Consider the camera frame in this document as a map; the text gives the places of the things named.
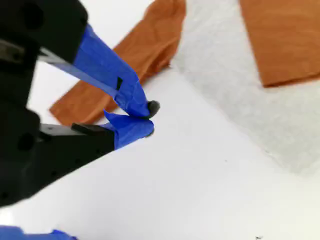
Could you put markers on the grey t-shirt with brown sleeves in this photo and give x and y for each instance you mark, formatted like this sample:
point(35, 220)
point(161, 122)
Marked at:
point(225, 75)

